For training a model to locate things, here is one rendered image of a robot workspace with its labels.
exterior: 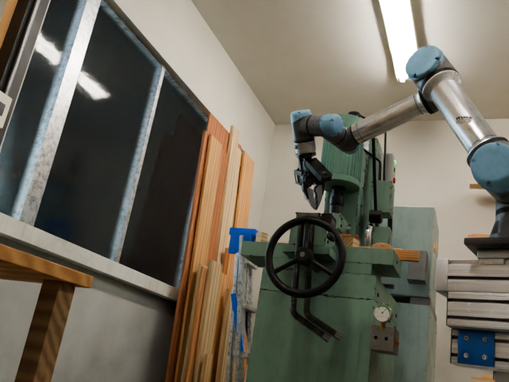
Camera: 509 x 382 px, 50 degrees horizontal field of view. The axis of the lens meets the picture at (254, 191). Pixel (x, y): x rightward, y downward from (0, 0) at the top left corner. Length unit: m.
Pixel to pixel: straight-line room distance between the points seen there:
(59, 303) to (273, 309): 1.12
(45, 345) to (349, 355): 1.16
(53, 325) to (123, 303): 2.06
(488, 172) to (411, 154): 3.36
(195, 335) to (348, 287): 1.52
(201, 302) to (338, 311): 1.51
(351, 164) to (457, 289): 0.91
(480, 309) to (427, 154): 3.37
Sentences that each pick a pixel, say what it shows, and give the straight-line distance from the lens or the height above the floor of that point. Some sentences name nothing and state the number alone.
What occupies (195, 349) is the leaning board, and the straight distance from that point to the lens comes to 3.36.
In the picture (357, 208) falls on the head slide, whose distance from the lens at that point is 2.36.
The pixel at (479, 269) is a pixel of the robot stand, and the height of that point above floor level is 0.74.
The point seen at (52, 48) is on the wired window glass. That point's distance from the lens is 2.83.
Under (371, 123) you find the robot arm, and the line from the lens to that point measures 1.92.
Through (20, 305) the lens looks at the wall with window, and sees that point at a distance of 2.59.
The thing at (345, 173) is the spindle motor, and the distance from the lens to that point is 2.26.
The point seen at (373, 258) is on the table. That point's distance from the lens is 2.02.
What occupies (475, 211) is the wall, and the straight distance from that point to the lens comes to 4.61.
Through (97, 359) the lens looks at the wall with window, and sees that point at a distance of 3.06.
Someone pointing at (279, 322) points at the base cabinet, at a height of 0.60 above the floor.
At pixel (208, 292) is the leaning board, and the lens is 3.38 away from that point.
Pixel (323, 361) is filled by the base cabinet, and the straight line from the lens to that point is 2.00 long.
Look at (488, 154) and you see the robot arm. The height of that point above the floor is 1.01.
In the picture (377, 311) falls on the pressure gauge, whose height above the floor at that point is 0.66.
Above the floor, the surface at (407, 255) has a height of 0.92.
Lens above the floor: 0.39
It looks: 19 degrees up
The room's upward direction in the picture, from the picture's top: 9 degrees clockwise
